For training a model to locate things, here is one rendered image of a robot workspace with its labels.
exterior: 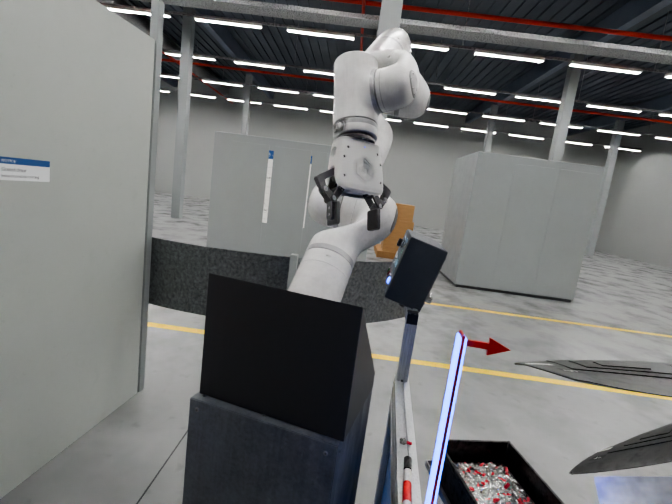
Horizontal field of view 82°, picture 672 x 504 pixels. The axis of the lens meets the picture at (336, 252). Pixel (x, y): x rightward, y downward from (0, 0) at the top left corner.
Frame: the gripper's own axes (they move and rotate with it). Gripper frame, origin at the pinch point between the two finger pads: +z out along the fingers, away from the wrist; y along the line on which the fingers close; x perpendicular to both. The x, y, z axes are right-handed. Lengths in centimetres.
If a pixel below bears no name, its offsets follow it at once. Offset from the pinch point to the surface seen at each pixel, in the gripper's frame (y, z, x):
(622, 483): 21, 38, -33
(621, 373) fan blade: 14.2, 22.2, -36.0
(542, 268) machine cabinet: 599, -33, 284
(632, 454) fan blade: 35, 38, -29
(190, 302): 13, 20, 176
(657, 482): 22, 37, -36
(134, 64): -26, -97, 147
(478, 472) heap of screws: 27, 48, -6
